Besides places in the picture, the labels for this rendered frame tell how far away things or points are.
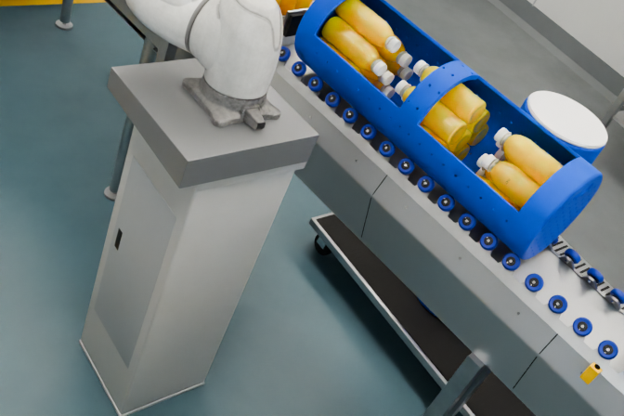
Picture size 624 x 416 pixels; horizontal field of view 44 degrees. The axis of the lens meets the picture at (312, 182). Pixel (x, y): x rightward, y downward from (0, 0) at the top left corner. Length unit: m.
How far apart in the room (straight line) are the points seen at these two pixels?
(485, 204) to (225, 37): 0.75
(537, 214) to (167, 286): 0.92
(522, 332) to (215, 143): 0.89
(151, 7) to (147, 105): 0.22
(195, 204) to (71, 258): 1.10
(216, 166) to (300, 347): 1.25
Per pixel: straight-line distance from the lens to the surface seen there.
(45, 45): 3.83
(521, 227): 1.92
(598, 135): 2.61
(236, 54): 1.72
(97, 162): 3.24
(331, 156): 2.23
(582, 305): 2.11
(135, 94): 1.82
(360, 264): 3.00
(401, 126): 2.04
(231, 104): 1.79
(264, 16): 1.71
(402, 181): 2.12
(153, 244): 2.01
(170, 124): 1.74
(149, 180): 1.97
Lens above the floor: 2.12
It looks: 37 degrees down
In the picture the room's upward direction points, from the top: 24 degrees clockwise
